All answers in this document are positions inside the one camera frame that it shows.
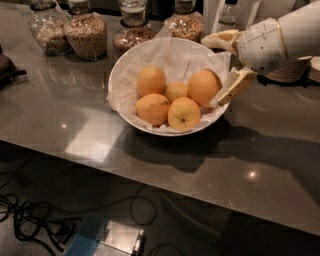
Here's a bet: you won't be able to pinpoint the small glass bottle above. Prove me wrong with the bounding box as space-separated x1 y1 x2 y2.
218 0 238 25

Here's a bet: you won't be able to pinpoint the glass jar dark granola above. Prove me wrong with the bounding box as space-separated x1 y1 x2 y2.
113 0 156 57

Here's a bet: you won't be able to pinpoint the black tray under plates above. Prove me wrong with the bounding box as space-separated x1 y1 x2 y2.
257 75 320 88

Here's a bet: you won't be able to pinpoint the white paper liner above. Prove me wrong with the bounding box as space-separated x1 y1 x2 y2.
106 26 233 134

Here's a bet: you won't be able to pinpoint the dark object left edge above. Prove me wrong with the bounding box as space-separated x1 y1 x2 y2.
0 46 27 89

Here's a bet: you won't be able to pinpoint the orange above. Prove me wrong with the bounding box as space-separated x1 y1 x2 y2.
168 97 201 131
135 93 170 126
188 69 222 108
164 82 188 103
137 65 166 96

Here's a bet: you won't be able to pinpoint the white ceramic bowl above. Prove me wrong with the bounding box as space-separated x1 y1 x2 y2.
108 37 232 137

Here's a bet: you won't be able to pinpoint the white stand frame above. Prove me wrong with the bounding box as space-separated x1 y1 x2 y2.
203 0 263 34

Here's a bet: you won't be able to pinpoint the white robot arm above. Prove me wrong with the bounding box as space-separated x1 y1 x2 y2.
201 0 320 108

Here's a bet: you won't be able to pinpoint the stack of white plates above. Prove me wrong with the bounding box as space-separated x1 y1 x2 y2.
266 56 320 83

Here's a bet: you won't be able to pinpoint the black cables on floor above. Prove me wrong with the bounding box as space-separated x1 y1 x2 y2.
0 156 188 256

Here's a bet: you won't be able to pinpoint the blue and metal box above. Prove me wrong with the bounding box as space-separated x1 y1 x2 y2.
64 216 144 256

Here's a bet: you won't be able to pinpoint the far left glass jar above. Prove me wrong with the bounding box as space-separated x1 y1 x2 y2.
28 0 72 56

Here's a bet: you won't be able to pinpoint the grain filled glass jar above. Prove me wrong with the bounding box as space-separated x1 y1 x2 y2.
63 0 107 61

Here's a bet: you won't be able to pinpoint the glass jar mixed cereal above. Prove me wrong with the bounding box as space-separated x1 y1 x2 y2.
164 0 203 42

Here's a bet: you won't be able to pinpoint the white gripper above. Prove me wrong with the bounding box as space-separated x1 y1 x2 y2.
201 18 288 108

